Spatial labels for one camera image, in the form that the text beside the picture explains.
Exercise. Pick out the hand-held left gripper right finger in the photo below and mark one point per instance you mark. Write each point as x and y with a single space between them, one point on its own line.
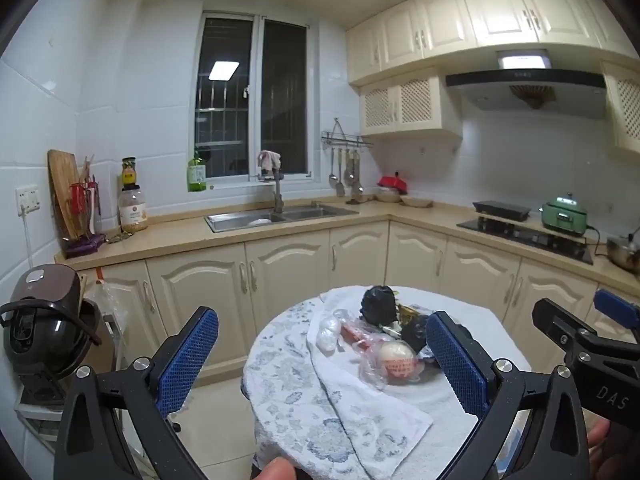
457 360

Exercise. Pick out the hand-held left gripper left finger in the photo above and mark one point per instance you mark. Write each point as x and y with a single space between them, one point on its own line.
187 355

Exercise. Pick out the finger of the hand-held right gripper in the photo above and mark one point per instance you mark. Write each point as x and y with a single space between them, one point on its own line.
615 305
550 317

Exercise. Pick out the large black plastic bag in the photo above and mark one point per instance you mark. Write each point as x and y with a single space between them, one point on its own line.
378 305

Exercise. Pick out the person's right hand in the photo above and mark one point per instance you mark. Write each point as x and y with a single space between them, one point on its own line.
597 437

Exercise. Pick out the person's left hand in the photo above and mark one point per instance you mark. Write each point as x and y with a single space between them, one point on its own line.
272 470

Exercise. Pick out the steel wok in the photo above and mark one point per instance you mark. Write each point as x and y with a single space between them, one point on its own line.
622 255

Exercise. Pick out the small black plastic bag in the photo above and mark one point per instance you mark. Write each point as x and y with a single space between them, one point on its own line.
415 332

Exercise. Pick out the cream lower cabinets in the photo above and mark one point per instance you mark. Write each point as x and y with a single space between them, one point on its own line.
200 285

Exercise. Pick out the cream cabinets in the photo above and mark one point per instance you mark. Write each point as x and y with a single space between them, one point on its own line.
450 15
200 285

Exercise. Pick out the black gas stove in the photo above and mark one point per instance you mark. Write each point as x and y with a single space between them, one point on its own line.
525 239

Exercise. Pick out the hanging clear plastic bag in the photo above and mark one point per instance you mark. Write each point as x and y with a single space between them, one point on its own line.
105 300

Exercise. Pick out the green electric pot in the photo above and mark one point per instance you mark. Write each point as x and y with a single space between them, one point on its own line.
564 215

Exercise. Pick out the red wrapper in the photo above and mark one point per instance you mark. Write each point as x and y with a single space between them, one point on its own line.
352 332

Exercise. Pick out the black grill pan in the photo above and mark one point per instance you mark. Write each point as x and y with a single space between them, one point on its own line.
501 208

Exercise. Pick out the beige kitchen countertop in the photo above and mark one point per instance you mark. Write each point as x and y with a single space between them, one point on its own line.
175 235

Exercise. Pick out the white crumpled plastic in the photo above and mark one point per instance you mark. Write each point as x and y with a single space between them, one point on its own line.
327 335

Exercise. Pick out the brown rice cooker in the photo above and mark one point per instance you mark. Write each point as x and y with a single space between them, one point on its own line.
42 320

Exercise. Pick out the purple utensil holder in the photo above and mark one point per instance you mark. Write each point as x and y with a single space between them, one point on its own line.
85 246

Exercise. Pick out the clear grain jar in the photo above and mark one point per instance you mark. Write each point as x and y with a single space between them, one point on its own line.
132 210

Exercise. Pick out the beige pot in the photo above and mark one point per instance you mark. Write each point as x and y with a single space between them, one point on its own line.
387 196

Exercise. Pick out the steel sink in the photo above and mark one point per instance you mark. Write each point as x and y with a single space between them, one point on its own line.
300 212

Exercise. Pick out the green bottle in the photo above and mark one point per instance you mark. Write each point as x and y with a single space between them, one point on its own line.
196 172

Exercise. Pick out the steel faucet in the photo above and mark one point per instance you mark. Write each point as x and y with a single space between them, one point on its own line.
277 195

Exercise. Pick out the red pot lid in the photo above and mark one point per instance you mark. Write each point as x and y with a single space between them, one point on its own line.
392 182

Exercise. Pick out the yellow label bottle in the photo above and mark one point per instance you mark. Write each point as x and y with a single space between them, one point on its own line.
129 172

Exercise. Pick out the metal skimmer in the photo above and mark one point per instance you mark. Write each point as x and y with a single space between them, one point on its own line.
356 187

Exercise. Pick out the tall cream lattice cabinet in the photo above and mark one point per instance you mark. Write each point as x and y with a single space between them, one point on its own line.
625 105

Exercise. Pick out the metal spatula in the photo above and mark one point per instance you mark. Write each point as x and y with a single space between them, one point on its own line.
340 187

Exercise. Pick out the pink cloth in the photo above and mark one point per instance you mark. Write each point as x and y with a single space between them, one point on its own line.
269 160

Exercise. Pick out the wooden cutting board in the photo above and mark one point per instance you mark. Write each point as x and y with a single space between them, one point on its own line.
61 185

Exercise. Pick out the metal ladle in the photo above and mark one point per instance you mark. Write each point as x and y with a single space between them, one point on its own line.
348 175

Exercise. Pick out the metal spoon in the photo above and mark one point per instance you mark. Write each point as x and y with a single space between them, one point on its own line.
332 177

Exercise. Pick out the black range hood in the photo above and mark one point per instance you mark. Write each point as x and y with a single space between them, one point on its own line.
525 80

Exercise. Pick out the metal utensil rack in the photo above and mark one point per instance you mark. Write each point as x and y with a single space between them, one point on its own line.
347 140

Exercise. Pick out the small cream lattice cabinet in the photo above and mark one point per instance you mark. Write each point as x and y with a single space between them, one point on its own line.
410 105

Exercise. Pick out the window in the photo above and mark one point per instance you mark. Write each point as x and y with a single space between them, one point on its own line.
250 100

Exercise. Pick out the cream upper cabinets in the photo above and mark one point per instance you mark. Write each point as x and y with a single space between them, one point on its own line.
450 15

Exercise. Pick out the wall outlet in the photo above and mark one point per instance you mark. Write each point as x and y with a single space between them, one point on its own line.
27 199

